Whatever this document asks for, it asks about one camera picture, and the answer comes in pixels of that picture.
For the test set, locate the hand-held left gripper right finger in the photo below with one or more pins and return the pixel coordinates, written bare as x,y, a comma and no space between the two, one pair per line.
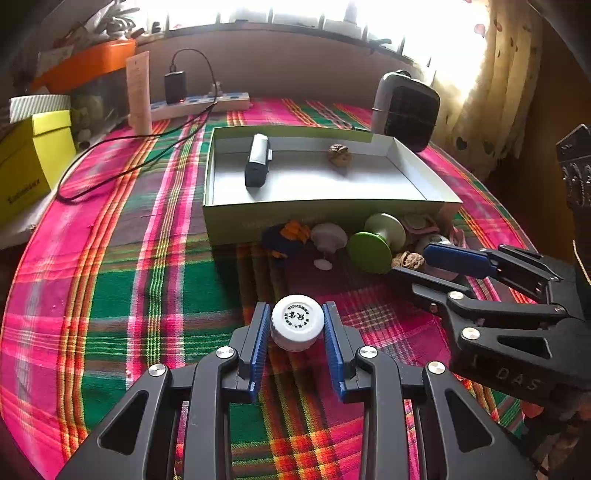
333,350

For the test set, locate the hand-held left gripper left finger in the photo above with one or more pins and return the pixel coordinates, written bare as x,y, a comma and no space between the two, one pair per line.
261,350

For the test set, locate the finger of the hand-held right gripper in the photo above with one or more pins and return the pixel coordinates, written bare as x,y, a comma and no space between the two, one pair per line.
457,258
461,314

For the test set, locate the white panda ball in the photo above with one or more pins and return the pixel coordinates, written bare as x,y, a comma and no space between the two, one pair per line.
436,243

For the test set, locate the small white capped jar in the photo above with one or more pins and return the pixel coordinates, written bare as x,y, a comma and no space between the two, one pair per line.
295,321

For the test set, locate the walnut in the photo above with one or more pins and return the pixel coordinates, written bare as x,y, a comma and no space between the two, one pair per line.
338,153
405,259

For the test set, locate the green and white spool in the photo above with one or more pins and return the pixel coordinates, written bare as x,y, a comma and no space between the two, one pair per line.
376,240

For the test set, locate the white mushroom-shaped toy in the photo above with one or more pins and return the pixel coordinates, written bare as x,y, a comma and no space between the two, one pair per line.
328,237

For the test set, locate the green cardboard box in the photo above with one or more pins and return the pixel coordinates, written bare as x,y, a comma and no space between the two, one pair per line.
323,184

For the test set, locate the blue and orange knit toy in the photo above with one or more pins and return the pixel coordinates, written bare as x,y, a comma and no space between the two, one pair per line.
284,240

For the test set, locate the dark carved wooden furniture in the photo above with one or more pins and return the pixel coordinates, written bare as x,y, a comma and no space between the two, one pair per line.
576,166

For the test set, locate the grey and black fan heater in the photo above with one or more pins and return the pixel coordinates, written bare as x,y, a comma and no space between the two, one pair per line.
408,110

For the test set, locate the plaid tablecloth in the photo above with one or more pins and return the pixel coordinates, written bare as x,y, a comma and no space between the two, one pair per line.
115,277

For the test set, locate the cream heart-print curtain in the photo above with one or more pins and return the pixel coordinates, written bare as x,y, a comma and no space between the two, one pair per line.
494,78

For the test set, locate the black and white flashlight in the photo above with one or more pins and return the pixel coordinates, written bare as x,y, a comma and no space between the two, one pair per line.
257,161

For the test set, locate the white power strip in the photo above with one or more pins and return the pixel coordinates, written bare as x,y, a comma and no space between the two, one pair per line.
203,102

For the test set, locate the white plug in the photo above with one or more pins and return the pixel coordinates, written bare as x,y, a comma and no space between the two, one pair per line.
215,88

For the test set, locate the black charger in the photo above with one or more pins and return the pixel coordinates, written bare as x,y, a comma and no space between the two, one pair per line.
175,86

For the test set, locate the cream cosmetic tube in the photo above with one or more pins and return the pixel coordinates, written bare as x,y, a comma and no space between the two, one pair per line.
140,94

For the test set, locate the yellow cardboard box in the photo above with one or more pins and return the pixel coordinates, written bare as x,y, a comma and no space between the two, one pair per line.
32,161

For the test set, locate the striped box lid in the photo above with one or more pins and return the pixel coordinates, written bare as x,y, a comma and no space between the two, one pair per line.
39,107

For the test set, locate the orange lidded clear container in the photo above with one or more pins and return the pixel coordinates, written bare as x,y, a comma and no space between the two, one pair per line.
87,69

